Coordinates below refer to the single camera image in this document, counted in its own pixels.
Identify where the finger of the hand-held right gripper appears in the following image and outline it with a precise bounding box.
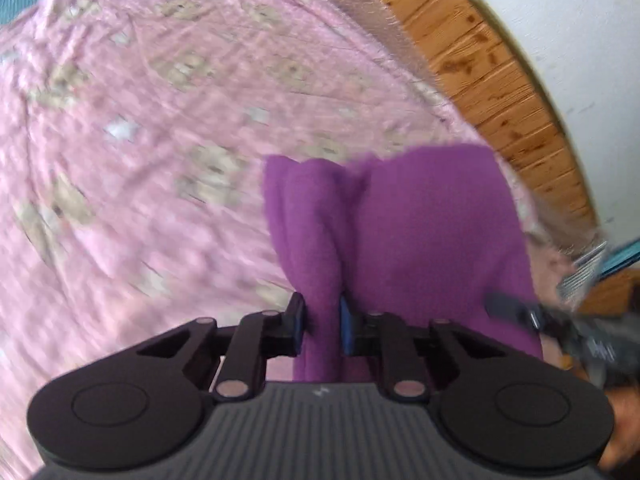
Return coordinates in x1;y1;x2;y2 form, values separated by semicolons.
485;293;571;347

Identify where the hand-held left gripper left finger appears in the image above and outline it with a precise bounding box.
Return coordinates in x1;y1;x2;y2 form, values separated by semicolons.
135;292;307;403

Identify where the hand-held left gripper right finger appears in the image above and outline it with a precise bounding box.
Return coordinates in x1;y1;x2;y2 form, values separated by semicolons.
339;296;507;403

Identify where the purple cloth garment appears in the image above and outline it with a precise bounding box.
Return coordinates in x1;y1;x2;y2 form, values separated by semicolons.
262;144;546;383

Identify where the person's right hand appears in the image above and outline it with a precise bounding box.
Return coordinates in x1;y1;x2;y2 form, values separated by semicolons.
597;385;640;471

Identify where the pink teddy bear blanket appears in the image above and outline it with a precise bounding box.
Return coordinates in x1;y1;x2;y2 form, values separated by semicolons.
0;0;581;480

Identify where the wooden plank panel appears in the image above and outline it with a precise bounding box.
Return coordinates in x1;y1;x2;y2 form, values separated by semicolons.
335;0;640;318

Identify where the clear bubble wrap sheet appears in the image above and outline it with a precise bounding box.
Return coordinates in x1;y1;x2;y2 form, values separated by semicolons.
300;0;613;303

